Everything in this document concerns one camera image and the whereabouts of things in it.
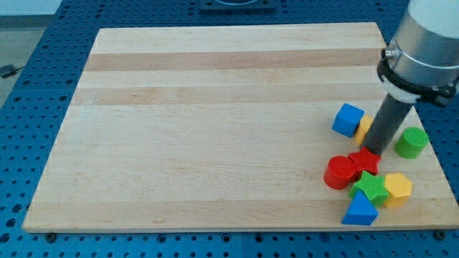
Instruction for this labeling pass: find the green cylinder block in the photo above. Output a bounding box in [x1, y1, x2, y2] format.
[394, 127, 429, 159]

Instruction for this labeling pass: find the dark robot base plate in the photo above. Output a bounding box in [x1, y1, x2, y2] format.
[196, 0, 276, 11]

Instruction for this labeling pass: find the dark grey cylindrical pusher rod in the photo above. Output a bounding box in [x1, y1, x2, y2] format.
[361, 94, 413, 156]

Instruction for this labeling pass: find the light wooden board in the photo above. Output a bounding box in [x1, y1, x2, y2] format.
[22, 21, 459, 234]

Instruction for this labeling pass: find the blue triangle block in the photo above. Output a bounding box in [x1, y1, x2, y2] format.
[341, 191, 379, 226]

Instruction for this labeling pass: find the green star block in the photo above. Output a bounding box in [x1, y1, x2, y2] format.
[349, 171, 389, 207]

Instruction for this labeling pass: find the red star block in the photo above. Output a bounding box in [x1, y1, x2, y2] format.
[348, 147, 382, 181]

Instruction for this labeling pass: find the yellow hexagon block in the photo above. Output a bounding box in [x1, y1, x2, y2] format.
[383, 173, 412, 208]

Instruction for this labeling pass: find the red cylinder block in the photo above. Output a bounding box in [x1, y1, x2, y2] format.
[323, 156, 356, 190]

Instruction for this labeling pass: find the yellow heart block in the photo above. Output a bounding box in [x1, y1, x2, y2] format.
[354, 115, 374, 145]

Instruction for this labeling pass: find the blue cube block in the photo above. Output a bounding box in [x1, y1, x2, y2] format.
[332, 103, 364, 138]

